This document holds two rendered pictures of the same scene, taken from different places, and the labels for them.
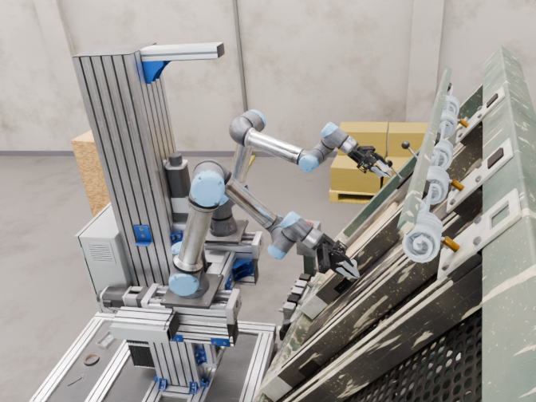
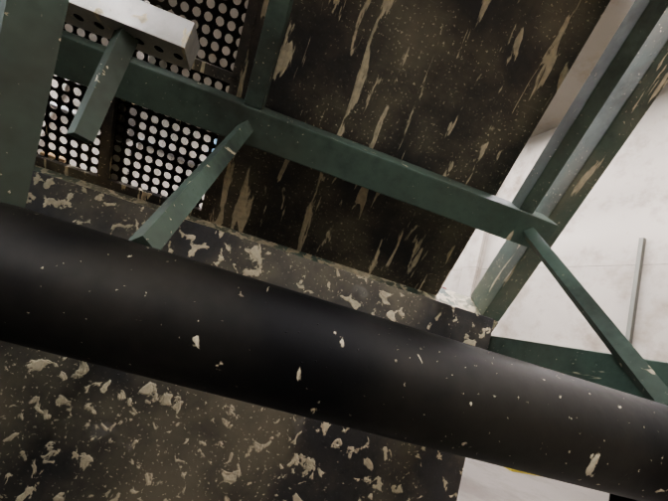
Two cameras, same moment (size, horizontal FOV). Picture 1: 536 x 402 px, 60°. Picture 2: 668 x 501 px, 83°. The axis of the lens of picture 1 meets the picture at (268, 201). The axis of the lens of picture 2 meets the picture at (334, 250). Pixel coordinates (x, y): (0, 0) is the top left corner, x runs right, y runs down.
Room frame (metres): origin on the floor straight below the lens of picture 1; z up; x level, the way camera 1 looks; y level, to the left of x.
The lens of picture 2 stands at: (1.13, -1.14, 0.70)
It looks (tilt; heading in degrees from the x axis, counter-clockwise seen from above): 11 degrees up; 56
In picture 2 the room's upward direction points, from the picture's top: 17 degrees clockwise
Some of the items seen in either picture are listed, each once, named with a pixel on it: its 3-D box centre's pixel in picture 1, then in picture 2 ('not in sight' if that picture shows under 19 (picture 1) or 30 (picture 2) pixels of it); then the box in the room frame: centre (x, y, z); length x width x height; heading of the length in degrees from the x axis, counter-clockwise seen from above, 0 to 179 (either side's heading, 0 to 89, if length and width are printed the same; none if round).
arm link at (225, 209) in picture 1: (220, 201); not in sight; (2.13, 0.25, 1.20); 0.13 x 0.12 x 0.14; 149
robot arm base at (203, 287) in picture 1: (191, 278); not in sight; (1.65, 0.37, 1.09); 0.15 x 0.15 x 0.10
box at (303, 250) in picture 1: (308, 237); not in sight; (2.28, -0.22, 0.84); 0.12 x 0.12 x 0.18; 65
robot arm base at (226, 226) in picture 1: (222, 221); not in sight; (2.13, 0.25, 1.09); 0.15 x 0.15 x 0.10
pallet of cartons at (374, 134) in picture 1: (385, 162); not in sight; (4.41, -1.26, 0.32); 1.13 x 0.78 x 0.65; 77
